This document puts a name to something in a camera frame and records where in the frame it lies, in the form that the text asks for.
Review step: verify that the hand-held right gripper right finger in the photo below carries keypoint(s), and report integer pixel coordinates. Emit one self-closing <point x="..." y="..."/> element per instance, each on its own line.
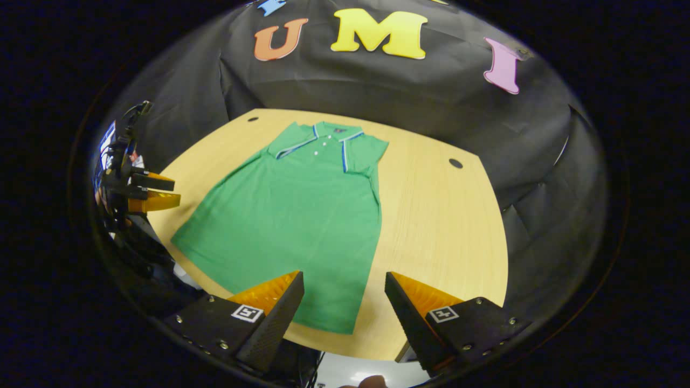
<point x="412" y="328"/>

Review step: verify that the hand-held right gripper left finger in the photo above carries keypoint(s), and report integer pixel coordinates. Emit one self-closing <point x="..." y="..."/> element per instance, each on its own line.
<point x="272" y="328"/>

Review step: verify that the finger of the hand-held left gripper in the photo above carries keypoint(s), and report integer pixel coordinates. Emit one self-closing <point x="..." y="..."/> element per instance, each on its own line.
<point x="156" y="182"/>
<point x="159" y="202"/>

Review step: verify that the green T-shirt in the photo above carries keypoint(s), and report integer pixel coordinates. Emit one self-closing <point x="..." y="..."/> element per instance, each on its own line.
<point x="291" y="226"/>

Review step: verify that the computer monitor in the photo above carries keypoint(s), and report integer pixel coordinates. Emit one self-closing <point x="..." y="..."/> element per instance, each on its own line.
<point x="110" y="141"/>

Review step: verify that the black backdrop cloth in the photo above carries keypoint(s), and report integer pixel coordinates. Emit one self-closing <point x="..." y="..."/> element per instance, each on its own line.
<point x="431" y="102"/>

